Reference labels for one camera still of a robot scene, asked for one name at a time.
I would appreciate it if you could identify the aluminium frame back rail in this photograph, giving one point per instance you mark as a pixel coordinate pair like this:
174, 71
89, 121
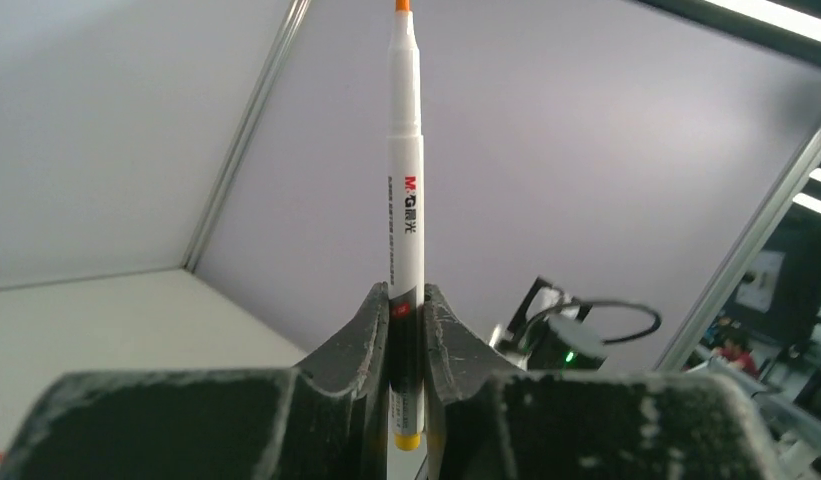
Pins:
87, 279

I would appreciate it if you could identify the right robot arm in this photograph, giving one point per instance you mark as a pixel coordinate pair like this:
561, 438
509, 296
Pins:
548, 332

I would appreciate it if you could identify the aluminium frame left post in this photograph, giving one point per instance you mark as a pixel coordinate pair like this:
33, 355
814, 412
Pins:
280, 49

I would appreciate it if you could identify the white marker orange tip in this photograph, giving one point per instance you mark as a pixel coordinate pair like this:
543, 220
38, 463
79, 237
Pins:
405, 183

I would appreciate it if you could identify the aluminium frame right post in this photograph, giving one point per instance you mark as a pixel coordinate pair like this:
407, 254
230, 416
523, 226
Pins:
753, 237

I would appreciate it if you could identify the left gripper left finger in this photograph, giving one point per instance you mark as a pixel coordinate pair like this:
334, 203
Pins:
323, 418

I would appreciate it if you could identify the ceiling light strip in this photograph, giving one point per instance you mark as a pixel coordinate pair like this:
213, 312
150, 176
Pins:
777, 15

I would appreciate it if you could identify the aluminium frame post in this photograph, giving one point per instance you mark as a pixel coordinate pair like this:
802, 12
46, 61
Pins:
280, 49
753, 237

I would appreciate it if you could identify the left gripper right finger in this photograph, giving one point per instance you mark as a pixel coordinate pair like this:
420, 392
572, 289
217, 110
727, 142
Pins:
487, 419

